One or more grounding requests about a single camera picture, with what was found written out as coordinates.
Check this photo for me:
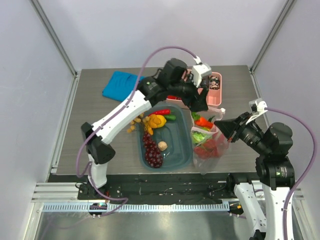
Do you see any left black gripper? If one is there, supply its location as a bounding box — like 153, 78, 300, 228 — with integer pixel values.
168, 72, 209, 113

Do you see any toy green onion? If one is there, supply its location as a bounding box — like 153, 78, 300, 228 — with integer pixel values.
191, 112, 215, 131

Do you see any red toy lobster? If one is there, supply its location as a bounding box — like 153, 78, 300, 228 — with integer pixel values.
193, 138, 229, 160

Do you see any orange toy carrot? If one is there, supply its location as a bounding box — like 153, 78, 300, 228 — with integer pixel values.
194, 116, 214, 129

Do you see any clear zip top bag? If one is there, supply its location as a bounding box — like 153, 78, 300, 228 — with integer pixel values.
190, 107, 229, 175

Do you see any green toy melon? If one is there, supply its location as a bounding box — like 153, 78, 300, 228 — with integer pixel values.
191, 131, 212, 146

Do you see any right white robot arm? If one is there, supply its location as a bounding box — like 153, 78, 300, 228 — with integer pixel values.
214, 112, 295, 240

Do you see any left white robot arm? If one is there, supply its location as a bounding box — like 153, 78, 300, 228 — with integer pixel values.
81, 58, 212, 200

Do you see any red rolled sock right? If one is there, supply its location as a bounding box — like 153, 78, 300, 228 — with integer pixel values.
167, 95, 182, 101

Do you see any dark rolled sock middle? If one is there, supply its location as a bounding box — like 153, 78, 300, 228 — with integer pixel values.
201, 77, 210, 89

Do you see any pink divided organizer box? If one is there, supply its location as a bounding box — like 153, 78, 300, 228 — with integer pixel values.
166, 71, 222, 109

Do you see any floral rolled sock right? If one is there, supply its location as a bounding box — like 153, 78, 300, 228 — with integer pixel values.
209, 76, 221, 90

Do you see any green toy cucumber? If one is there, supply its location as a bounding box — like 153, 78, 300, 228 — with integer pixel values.
164, 114, 177, 121

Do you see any red toy chili pepper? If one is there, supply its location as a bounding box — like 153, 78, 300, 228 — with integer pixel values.
149, 108, 171, 116

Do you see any orange toy fruit cluster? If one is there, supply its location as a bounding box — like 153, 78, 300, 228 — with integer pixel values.
143, 114, 167, 136

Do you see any teal plastic basket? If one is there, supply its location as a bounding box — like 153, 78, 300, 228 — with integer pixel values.
137, 102, 193, 173

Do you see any brown longan bunch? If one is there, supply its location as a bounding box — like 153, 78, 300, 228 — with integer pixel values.
126, 113, 150, 133

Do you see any white toy garlic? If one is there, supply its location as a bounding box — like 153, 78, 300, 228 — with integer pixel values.
158, 141, 168, 152

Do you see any blue folded cloth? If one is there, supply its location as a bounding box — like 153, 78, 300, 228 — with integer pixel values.
102, 71, 138, 102

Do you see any purple grape bunch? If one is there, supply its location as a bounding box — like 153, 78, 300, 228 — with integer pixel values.
142, 132, 164, 169

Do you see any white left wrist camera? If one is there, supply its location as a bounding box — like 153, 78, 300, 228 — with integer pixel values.
191, 56, 212, 88

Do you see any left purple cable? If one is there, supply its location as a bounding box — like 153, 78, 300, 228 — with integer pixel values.
75, 45, 198, 216

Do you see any white slotted cable duct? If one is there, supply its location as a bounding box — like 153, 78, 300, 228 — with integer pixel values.
42, 202, 230, 212

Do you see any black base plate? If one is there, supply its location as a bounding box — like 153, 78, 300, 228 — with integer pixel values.
77, 172, 256, 205

